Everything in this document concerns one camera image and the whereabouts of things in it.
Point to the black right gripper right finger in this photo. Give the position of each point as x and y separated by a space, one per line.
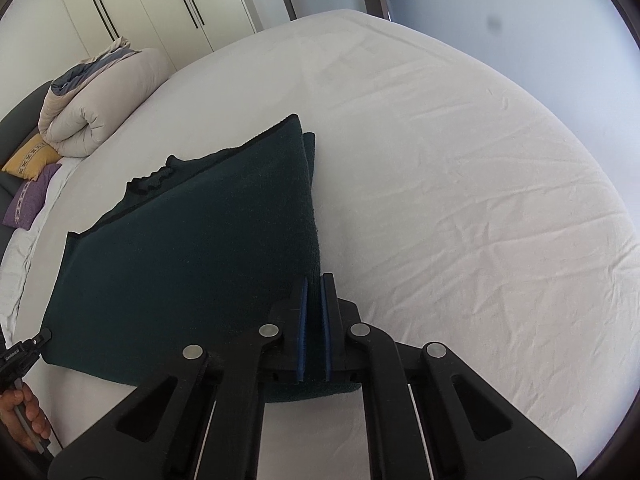
428 414

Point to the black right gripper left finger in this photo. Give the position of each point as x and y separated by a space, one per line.
200 415

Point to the dark green knitted sweater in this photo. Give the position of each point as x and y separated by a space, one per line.
195 253

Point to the left hand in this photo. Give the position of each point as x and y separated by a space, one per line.
22 416

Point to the white pillow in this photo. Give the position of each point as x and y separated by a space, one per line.
17 258

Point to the purple patterned cushion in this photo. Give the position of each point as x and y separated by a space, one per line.
29 200

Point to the yellow patterned cushion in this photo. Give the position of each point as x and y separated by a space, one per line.
29 161

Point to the white bed sheet mattress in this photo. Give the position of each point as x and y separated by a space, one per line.
450 204

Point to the dark grey upholstered headboard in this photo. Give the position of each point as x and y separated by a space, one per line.
16 128

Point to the rolled beige duvet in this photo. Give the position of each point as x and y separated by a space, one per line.
85 105

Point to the cream wardrobe with black handles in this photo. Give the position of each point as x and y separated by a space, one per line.
185 30

